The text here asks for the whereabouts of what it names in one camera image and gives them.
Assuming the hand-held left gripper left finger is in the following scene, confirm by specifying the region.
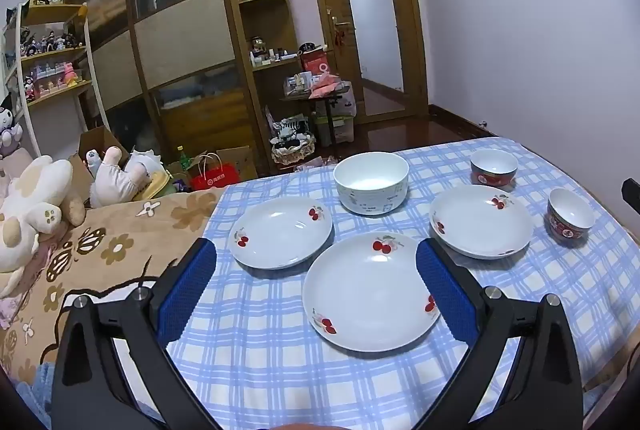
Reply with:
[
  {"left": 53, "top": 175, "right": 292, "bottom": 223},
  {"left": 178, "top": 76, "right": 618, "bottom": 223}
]
[{"left": 50, "top": 238, "right": 221, "bottom": 430}]

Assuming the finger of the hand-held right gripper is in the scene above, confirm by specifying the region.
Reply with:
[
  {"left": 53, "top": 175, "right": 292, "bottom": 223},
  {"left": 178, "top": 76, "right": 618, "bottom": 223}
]
[{"left": 621, "top": 178, "right": 640, "bottom": 211}]

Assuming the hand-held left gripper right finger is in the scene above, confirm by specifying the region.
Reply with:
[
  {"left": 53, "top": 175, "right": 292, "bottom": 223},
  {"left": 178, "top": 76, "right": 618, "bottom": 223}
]
[{"left": 415, "top": 237, "right": 586, "bottom": 430}]

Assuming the small red patterned bowl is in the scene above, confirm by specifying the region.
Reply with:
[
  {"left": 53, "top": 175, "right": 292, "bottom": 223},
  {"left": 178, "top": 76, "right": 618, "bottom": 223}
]
[
  {"left": 546, "top": 188, "right": 596, "bottom": 245},
  {"left": 470, "top": 149, "right": 519, "bottom": 187}
]

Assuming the white cherry-print plate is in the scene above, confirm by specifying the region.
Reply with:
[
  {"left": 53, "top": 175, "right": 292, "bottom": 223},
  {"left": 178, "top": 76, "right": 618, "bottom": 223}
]
[
  {"left": 302, "top": 232, "right": 443, "bottom": 353},
  {"left": 430, "top": 185, "right": 535, "bottom": 259},
  {"left": 228, "top": 196, "right": 334, "bottom": 269}
]

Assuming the large white bowl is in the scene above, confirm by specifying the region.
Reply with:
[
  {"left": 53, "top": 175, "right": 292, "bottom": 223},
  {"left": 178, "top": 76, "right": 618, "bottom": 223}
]
[{"left": 333, "top": 152, "right": 410, "bottom": 215}]

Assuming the blue checkered cloth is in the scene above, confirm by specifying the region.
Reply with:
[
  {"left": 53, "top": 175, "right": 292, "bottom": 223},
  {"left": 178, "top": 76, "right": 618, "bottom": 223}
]
[{"left": 165, "top": 137, "right": 640, "bottom": 430}]

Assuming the red paper bag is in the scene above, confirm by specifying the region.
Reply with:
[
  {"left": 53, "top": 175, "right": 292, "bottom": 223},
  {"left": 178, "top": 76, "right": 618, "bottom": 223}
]
[{"left": 189, "top": 153, "right": 241, "bottom": 191}]

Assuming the pale pink plush doll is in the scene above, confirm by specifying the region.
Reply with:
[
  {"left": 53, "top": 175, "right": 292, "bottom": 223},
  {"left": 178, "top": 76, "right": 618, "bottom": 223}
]
[{"left": 90, "top": 146, "right": 151, "bottom": 208}]

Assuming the white-haired plush doll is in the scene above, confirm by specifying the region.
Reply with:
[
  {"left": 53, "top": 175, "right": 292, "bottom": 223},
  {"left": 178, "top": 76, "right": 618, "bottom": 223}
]
[{"left": 125, "top": 150, "right": 173, "bottom": 201}]

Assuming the cream plush toy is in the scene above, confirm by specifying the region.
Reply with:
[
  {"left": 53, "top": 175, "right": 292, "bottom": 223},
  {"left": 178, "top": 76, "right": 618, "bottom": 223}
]
[{"left": 0, "top": 155, "right": 86, "bottom": 298}]

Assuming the box of pink packets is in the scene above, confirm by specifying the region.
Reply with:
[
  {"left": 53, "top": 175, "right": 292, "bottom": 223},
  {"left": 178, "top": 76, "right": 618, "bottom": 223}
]
[{"left": 295, "top": 157, "right": 341, "bottom": 171}]

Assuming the woven basket of clutter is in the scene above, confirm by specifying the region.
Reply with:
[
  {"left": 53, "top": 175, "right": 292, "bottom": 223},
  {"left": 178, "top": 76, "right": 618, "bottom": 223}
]
[{"left": 270, "top": 117, "right": 318, "bottom": 167}]

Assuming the person's blue clothing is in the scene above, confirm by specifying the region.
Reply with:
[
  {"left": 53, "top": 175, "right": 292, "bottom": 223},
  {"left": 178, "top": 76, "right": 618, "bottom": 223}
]
[{"left": 17, "top": 362, "right": 53, "bottom": 411}]

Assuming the clear plastic storage box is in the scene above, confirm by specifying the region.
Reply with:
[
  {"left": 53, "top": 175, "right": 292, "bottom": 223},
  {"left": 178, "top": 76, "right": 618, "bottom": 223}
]
[{"left": 315, "top": 102, "right": 356, "bottom": 145}]

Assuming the cluttered side table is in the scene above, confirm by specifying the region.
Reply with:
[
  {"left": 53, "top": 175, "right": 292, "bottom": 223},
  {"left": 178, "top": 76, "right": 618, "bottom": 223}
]
[{"left": 280, "top": 82, "right": 351, "bottom": 148}]

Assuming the black purple plush toy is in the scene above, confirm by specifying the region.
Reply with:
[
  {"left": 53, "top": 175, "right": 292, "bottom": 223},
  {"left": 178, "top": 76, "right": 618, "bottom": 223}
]
[{"left": 0, "top": 92, "right": 26, "bottom": 158}]

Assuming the pink cloth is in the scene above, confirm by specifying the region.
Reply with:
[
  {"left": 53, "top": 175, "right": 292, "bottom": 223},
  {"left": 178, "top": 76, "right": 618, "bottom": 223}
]
[{"left": 309, "top": 74, "right": 346, "bottom": 99}]

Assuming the white shelf unit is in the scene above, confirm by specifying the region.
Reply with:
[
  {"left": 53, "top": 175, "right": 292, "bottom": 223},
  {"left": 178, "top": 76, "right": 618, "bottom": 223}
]
[{"left": 2, "top": 2, "right": 108, "bottom": 158}]

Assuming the wooden wardrobe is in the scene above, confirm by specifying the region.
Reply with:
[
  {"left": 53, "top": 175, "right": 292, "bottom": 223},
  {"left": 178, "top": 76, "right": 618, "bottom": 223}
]
[{"left": 65, "top": 0, "right": 296, "bottom": 175}]

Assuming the collection of shelf figurines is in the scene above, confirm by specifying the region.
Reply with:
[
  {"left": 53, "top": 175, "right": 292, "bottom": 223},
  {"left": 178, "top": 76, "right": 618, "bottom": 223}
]
[{"left": 5, "top": 27, "right": 83, "bottom": 103}]

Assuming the red gift box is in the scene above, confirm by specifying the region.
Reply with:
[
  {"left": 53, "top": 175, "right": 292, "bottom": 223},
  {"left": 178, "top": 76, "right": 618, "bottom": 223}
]
[{"left": 300, "top": 50, "right": 331, "bottom": 78}]

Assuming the wooden door with glass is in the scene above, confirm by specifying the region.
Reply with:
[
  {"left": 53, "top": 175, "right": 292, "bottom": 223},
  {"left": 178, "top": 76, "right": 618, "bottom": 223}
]
[{"left": 302, "top": 0, "right": 431, "bottom": 121}]

